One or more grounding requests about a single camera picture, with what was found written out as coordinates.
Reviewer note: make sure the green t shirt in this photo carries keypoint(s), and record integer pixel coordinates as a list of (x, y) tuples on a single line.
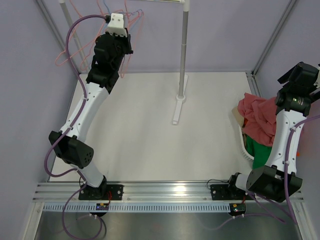
[(260, 152)]

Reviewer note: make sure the metal clothes rack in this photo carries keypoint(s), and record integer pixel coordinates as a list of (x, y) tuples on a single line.
[(183, 78)]

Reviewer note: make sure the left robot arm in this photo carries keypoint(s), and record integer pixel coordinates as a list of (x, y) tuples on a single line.
[(69, 142)]

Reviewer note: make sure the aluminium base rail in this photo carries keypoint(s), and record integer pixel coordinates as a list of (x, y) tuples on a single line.
[(137, 192)]

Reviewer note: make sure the white plastic basket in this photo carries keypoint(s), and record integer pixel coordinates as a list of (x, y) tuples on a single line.
[(243, 146)]

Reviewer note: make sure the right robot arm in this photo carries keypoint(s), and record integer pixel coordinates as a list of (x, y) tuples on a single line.
[(277, 178)]

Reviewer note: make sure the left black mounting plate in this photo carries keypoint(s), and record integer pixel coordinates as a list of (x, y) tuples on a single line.
[(113, 192)]

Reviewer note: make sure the beige t shirt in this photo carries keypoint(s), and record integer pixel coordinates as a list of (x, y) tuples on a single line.
[(238, 117)]

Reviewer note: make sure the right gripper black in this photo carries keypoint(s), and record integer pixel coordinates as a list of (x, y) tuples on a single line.
[(285, 78)]

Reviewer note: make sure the black mounting plate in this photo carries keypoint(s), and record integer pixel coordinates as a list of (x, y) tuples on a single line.
[(221, 192), (113, 192)]

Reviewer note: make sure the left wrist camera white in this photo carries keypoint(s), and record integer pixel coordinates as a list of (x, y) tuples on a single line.
[(116, 25)]

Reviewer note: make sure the white slotted cable duct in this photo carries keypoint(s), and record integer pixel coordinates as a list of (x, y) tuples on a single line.
[(120, 207)]

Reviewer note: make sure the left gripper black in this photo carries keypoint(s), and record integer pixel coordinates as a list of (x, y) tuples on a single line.
[(125, 40)]

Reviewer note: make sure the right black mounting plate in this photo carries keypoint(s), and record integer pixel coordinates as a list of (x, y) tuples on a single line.
[(221, 192)]

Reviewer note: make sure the pink t shirt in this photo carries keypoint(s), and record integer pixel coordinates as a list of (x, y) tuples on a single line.
[(261, 115)]

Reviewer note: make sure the orange t shirt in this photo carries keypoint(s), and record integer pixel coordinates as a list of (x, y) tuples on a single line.
[(245, 121)]

